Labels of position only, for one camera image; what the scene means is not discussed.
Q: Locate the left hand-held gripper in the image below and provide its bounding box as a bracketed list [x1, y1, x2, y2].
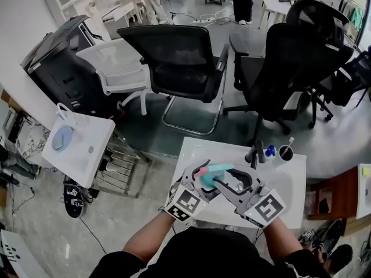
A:
[164, 159, 221, 223]

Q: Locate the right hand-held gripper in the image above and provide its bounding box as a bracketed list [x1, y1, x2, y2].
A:
[213, 167, 288, 229]

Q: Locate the person's left forearm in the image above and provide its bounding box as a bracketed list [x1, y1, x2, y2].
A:
[122, 210, 174, 265]

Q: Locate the person's right forearm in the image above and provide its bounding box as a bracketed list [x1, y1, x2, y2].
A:
[263, 217, 304, 262]

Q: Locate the black faucet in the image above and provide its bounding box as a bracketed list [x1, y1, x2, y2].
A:
[245, 140, 267, 170]

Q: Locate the white sink basin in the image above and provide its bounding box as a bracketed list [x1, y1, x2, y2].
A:
[41, 104, 117, 189]
[355, 163, 371, 220]
[165, 136, 308, 230]

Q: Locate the white cup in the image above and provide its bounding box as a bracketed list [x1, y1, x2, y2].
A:
[278, 145, 294, 162]

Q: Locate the person's black shirt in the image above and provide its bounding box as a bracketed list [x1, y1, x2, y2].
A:
[89, 227, 331, 278]

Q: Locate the metal rack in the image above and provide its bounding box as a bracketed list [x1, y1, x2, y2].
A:
[94, 133, 153, 199]

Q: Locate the brown wooden cabinet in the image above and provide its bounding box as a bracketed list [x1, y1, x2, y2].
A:
[307, 165, 360, 221]

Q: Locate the black round device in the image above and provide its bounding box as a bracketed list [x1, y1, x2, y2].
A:
[63, 181, 87, 219]
[298, 218, 347, 254]

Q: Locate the person's black shoe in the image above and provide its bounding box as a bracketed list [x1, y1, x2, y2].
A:
[330, 244, 354, 273]

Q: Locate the black mesh sled-base chair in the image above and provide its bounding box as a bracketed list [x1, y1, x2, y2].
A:
[117, 24, 230, 136]

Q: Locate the black headrest office chair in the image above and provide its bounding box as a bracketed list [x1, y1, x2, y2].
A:
[222, 0, 356, 149]

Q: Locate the white mesh chair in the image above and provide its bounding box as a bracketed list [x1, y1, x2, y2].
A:
[75, 39, 151, 116]

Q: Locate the black swivel office chair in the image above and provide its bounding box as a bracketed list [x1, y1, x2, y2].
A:
[310, 49, 371, 130]

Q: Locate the blue plate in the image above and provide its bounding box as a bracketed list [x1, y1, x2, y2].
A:
[51, 125, 74, 151]

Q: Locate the white faucet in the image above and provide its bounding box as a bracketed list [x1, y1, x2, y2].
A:
[56, 102, 77, 124]

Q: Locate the white power strip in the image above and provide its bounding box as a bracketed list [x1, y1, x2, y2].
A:
[192, 16, 217, 25]

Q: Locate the marble patterned counter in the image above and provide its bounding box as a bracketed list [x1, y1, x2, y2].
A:
[16, 116, 52, 159]

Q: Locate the black office printer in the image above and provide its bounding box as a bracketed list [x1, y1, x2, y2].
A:
[20, 14, 124, 121]

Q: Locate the white table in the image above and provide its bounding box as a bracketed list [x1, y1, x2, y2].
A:
[257, 0, 293, 30]

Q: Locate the small white desk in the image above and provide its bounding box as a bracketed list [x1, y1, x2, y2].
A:
[101, 1, 140, 34]

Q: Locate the white dotted panel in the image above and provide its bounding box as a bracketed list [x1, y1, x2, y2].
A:
[0, 229, 38, 278]

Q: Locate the clothes rack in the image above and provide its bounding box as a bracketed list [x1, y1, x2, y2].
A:
[339, 0, 366, 40]

